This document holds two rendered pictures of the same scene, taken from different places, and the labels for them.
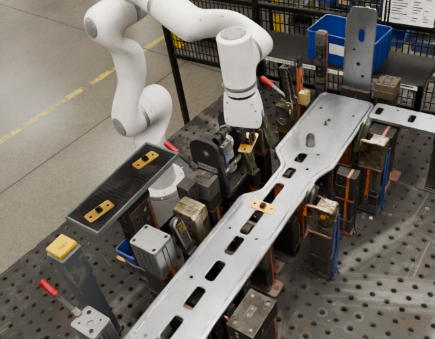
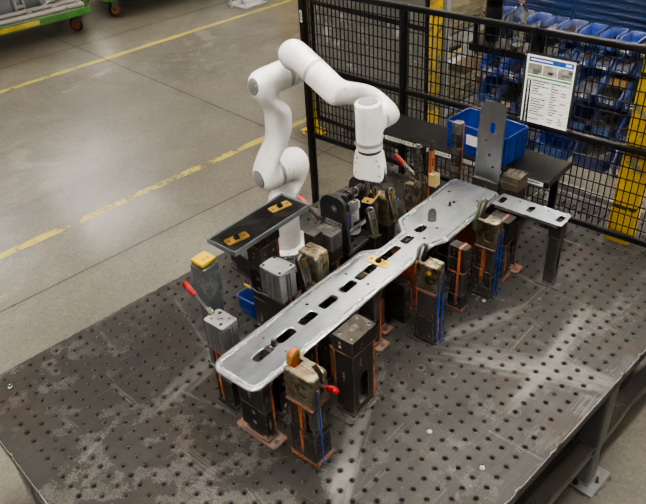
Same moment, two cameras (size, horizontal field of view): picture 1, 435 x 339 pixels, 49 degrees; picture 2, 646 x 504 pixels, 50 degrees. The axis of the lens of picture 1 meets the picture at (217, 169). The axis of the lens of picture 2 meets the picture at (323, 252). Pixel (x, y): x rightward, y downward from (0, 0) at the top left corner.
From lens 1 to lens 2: 0.99 m
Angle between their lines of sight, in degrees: 7
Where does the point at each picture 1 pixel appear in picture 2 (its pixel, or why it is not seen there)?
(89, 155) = (201, 236)
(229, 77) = (361, 135)
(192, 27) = (337, 94)
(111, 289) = not seen: hidden behind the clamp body
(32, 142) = (138, 215)
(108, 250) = (227, 300)
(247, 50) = (377, 115)
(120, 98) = (264, 152)
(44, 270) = (163, 309)
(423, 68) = (553, 168)
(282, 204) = (396, 262)
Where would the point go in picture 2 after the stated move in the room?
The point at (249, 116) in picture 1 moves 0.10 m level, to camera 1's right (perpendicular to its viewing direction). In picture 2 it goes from (373, 170) to (405, 169)
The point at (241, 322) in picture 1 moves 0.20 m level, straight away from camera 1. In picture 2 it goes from (344, 334) to (341, 292)
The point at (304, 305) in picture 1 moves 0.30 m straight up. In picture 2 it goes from (405, 361) to (407, 294)
